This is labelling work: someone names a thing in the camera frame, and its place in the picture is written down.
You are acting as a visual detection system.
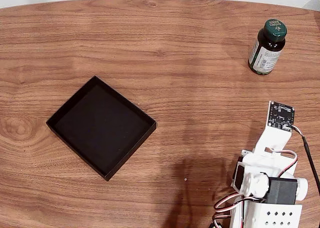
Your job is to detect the black camera board white mount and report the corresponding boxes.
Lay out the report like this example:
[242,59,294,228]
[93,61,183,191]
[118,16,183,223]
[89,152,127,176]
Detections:
[252,100,296,154]

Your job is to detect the shallow black cardboard box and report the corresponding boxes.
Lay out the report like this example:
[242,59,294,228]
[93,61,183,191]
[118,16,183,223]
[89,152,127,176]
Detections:
[46,75,157,182]

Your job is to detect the red white black servo cable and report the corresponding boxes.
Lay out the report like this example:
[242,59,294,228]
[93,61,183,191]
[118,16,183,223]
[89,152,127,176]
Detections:
[213,192,266,220]
[271,150,299,178]
[211,212,235,228]

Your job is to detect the green-capped dark pill bottle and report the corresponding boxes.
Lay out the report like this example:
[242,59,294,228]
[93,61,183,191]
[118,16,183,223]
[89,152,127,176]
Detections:
[247,18,288,76]

